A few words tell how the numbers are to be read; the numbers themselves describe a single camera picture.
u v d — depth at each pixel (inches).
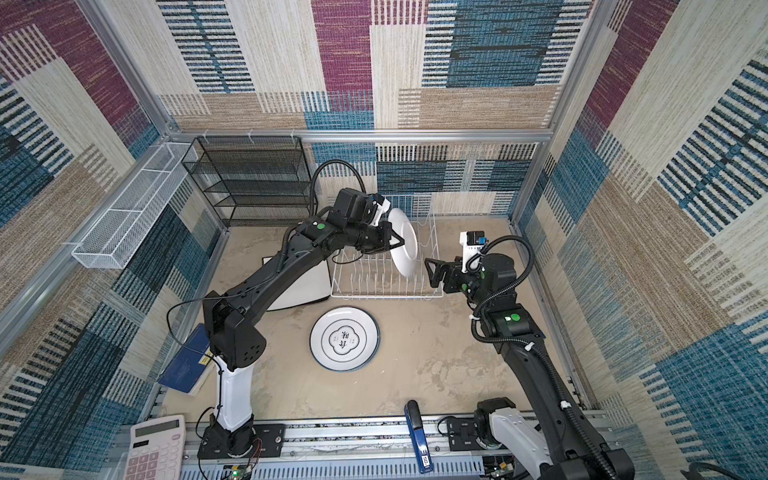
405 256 31.5
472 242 25.1
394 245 29.7
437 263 26.1
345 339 34.8
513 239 23.7
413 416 28.7
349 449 28.7
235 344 19.3
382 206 29.0
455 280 26.0
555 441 15.7
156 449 28.1
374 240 27.9
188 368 33.0
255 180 43.1
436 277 26.5
